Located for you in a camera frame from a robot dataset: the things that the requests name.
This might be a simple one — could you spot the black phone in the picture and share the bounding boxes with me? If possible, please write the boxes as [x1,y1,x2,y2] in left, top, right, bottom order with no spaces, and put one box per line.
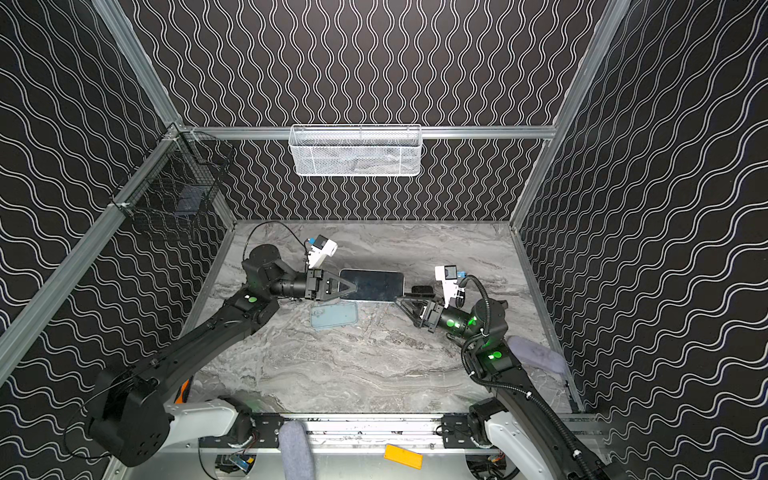
[340,269,405,302]

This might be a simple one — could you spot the light blue phone case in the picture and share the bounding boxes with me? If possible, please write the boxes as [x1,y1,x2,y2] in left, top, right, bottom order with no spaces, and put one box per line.
[310,301,358,330]

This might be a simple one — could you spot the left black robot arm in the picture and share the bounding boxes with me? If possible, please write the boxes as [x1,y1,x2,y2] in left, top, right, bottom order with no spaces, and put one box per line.
[84,244,357,467]

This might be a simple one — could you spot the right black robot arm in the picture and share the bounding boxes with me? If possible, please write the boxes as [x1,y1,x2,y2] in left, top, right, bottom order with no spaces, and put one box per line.
[396,297,627,479]

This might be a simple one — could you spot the lavender cloth pad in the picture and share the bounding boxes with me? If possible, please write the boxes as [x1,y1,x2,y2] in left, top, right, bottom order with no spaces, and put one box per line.
[506,336,568,376]

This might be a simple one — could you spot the yellow flat block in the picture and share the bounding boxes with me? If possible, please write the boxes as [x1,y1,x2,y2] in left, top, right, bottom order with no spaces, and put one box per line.
[384,444,423,470]

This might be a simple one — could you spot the orange utility knife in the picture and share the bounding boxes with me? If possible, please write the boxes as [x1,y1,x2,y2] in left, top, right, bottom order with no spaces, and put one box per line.
[174,377,193,404]

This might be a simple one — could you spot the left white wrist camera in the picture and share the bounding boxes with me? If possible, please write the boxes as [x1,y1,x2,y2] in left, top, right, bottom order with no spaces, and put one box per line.
[307,235,338,269]

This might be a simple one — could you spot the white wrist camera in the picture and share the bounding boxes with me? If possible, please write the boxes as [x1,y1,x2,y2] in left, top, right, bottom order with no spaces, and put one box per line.
[307,235,338,269]
[434,265,466,308]

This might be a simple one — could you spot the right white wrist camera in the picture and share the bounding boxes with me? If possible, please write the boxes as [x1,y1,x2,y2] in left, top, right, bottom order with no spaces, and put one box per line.
[434,265,466,308]

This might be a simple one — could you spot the white wire basket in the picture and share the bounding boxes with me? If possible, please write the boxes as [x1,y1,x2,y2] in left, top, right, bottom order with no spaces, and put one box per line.
[288,124,424,177]

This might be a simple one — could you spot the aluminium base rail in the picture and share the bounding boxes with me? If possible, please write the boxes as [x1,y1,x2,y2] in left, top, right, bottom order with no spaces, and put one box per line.
[122,411,604,451]

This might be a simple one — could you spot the black wire basket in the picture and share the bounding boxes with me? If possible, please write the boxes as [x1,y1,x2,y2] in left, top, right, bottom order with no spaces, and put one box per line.
[116,125,235,244]

